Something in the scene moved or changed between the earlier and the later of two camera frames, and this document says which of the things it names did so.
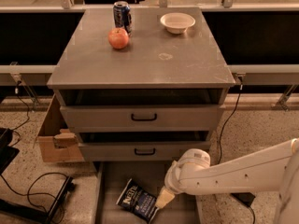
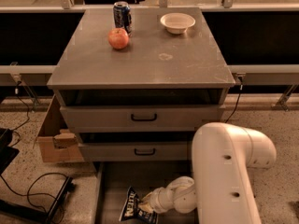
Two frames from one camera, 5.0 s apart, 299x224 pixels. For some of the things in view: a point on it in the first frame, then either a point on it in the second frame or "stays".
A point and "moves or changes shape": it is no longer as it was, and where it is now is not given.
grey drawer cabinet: x=162 y=94 stays
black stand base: x=10 y=208 stays
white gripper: x=173 y=184 -> x=158 y=200
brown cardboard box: x=56 y=142 stays
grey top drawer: x=144 y=119 stays
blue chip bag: x=137 y=201 moves or changes shape
